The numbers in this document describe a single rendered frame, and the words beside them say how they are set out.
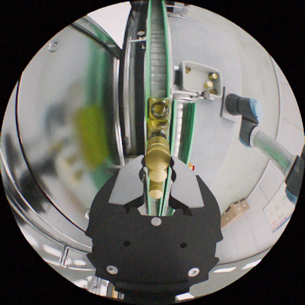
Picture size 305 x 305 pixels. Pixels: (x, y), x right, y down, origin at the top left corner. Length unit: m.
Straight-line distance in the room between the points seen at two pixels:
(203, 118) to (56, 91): 0.63
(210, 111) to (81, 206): 0.68
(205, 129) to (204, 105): 0.15
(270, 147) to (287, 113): 3.37
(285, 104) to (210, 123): 3.52
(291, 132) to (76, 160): 3.81
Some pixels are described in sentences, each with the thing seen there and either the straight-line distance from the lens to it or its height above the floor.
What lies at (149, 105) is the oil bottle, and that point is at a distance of 0.22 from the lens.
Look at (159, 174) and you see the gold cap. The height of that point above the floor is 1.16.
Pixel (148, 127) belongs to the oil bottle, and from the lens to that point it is 0.22.
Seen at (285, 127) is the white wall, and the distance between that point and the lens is 3.75.
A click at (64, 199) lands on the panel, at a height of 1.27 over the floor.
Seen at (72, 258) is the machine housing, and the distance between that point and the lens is 0.22.
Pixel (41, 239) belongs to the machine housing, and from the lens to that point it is 0.17.
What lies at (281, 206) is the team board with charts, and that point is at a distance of 3.89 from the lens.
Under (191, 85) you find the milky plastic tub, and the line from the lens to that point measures 0.58.
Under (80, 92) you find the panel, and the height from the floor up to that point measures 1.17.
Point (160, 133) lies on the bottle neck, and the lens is 0.18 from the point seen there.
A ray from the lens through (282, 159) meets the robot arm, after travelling 0.45.
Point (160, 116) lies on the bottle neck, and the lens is 0.16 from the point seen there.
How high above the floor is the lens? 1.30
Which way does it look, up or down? 62 degrees down
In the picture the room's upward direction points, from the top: 173 degrees counter-clockwise
